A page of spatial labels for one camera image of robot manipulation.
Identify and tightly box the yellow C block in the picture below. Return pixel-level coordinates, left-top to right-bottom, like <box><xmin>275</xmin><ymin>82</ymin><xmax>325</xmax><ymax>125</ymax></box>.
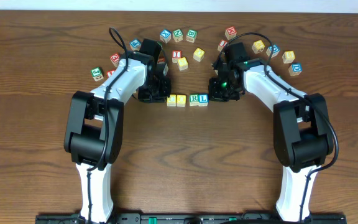
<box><xmin>167</xmin><ymin>94</ymin><xmax>177</xmax><ymax>107</ymax></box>

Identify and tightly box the yellow o block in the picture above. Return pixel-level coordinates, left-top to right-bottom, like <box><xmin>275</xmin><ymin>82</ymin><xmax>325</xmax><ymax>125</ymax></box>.
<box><xmin>193</xmin><ymin>48</ymin><xmax>205</xmax><ymax>62</ymax></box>
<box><xmin>176</xmin><ymin>95</ymin><xmax>186</xmax><ymax>107</ymax></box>

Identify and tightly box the blue L block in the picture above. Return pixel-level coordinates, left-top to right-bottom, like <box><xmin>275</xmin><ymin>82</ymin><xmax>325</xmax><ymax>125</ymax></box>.
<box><xmin>198</xmin><ymin>94</ymin><xmax>209</xmax><ymax>106</ymax></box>

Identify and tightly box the green R block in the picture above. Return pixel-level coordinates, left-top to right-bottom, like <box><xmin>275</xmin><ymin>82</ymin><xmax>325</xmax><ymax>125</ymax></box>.
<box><xmin>189</xmin><ymin>94</ymin><xmax>199</xmax><ymax>106</ymax></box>

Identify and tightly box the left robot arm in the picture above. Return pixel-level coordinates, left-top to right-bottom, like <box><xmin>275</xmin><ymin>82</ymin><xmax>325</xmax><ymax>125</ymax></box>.
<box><xmin>64</xmin><ymin>39</ymin><xmax>171</xmax><ymax>223</ymax></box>

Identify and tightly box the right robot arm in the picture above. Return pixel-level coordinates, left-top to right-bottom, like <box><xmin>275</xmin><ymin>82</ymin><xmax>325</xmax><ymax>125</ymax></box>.
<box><xmin>208</xmin><ymin>42</ymin><xmax>337</xmax><ymax>222</ymax></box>

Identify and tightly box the red U block upper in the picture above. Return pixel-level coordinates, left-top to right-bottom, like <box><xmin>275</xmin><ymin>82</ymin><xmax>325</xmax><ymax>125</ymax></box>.
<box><xmin>157</xmin><ymin>57</ymin><xmax>168</xmax><ymax>76</ymax></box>

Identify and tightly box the yellow S block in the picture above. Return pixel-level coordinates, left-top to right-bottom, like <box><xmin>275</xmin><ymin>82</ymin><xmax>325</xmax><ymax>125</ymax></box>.
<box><xmin>177</xmin><ymin>57</ymin><xmax>188</xmax><ymax>71</ymax></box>

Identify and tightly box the red I block left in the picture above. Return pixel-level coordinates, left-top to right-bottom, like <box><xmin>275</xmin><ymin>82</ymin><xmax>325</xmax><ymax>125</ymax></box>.
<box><xmin>172</xmin><ymin>50</ymin><xmax>181</xmax><ymax>63</ymax></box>

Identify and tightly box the red i block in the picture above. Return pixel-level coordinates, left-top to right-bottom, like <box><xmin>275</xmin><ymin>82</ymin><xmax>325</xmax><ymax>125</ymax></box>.
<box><xmin>172</xmin><ymin>50</ymin><xmax>181</xmax><ymax>63</ymax></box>
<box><xmin>218</xmin><ymin>40</ymin><xmax>227</xmax><ymax>52</ymax></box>

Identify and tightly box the red I block right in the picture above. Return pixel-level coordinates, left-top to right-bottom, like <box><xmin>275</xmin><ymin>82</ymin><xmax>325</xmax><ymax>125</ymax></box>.
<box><xmin>218</xmin><ymin>40</ymin><xmax>227</xmax><ymax>52</ymax></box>

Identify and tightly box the yellow ball picture block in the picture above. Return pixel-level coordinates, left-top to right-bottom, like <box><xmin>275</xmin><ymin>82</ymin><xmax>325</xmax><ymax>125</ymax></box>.
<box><xmin>252</xmin><ymin>40</ymin><xmax>265</xmax><ymax>54</ymax></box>

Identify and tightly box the blue P block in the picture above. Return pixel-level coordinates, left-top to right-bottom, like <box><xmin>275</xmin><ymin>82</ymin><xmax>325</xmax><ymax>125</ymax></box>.
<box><xmin>130</xmin><ymin>39</ymin><xmax>142</xmax><ymax>51</ymax></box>

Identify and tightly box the red E block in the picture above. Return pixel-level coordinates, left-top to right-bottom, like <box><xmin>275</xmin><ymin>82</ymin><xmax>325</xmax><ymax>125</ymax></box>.
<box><xmin>110</xmin><ymin>53</ymin><xmax>121</xmax><ymax>67</ymax></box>

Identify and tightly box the red W block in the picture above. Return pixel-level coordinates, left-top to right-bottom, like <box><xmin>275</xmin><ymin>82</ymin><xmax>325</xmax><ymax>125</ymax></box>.
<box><xmin>225</xmin><ymin>26</ymin><xmax>237</xmax><ymax>40</ymax></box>

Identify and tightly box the blue X block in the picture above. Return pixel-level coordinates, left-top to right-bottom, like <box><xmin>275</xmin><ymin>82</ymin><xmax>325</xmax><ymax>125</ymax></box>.
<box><xmin>160</xmin><ymin>29</ymin><xmax>172</xmax><ymax>44</ymax></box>

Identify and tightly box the green N block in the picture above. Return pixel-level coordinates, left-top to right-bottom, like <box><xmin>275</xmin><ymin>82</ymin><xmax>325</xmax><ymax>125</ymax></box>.
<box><xmin>172</xmin><ymin>29</ymin><xmax>183</xmax><ymax>42</ymax></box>

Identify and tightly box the blue D block upper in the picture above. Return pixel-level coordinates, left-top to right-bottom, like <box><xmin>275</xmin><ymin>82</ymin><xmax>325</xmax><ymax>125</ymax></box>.
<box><xmin>266</xmin><ymin>44</ymin><xmax>280</xmax><ymax>57</ymax></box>

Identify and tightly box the blue d block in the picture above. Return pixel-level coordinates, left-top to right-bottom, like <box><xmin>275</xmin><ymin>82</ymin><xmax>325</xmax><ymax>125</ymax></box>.
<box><xmin>288</xmin><ymin>63</ymin><xmax>303</xmax><ymax>76</ymax></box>
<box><xmin>266</xmin><ymin>44</ymin><xmax>280</xmax><ymax>57</ymax></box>

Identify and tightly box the green B block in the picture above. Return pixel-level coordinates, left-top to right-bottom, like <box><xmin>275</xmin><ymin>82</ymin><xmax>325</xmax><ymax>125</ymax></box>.
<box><xmin>186</xmin><ymin>29</ymin><xmax>198</xmax><ymax>43</ymax></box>

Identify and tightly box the green J block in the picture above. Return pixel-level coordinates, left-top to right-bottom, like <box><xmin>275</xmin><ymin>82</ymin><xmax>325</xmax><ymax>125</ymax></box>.
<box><xmin>91</xmin><ymin>67</ymin><xmax>104</xmax><ymax>82</ymax></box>

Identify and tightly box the yellow 8 block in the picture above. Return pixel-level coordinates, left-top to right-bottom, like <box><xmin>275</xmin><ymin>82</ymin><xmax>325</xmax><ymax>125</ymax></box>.
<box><xmin>282</xmin><ymin>50</ymin><xmax>296</xmax><ymax>64</ymax></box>

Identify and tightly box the blue D block lower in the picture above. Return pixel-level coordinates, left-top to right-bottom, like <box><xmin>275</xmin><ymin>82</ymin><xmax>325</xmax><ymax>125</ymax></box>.
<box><xmin>288</xmin><ymin>63</ymin><xmax>303</xmax><ymax>76</ymax></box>

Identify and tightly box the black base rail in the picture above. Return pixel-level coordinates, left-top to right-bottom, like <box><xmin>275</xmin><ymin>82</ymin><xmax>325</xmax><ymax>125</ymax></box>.
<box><xmin>35</xmin><ymin>212</ymin><xmax>347</xmax><ymax>224</ymax></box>

